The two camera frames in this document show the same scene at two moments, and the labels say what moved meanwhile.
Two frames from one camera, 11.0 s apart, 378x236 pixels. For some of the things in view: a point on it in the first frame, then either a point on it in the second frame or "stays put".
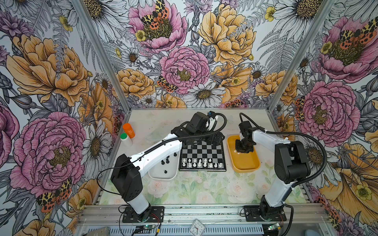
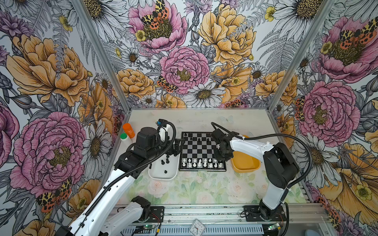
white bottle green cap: [125, 139] stays put
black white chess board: [203, 157] stays put
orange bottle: [129, 130] stays put
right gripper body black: [244, 146] to [223, 155]
